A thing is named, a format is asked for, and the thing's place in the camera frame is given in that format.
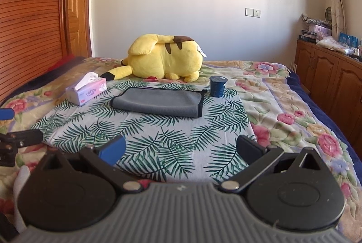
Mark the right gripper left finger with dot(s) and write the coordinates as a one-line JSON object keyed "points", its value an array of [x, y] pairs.
{"points": [[104, 159]]}

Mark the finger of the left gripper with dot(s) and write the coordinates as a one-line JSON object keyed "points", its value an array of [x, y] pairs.
{"points": [[22, 138], [6, 114]]}

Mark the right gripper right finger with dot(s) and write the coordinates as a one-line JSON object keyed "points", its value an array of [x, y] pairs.
{"points": [[259, 159]]}

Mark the grey towel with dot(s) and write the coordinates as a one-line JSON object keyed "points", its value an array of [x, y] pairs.
{"points": [[161, 101]]}

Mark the floral bed blanket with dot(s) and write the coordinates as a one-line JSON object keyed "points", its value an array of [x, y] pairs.
{"points": [[277, 108]]}

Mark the palm leaf print cloth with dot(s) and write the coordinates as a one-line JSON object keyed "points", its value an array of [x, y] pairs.
{"points": [[161, 148]]}

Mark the pink tissue box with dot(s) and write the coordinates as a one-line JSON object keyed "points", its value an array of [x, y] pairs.
{"points": [[90, 86]]}

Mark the red and navy blanket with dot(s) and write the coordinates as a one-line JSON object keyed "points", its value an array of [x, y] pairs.
{"points": [[50, 75]]}

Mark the dark blue cup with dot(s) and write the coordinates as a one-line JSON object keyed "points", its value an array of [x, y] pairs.
{"points": [[217, 86]]}

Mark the wooden cabinet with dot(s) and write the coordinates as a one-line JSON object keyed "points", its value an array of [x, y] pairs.
{"points": [[334, 82]]}

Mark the yellow Pikachu plush toy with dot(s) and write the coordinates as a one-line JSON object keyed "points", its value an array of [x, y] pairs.
{"points": [[160, 56]]}

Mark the wooden slatted wardrobe door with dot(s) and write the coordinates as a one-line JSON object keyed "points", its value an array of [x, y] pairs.
{"points": [[37, 34]]}

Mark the clutter pile on cabinet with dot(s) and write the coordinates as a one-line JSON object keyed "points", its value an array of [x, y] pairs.
{"points": [[320, 32]]}

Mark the white wall switch socket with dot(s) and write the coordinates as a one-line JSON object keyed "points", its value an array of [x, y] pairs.
{"points": [[252, 13]]}

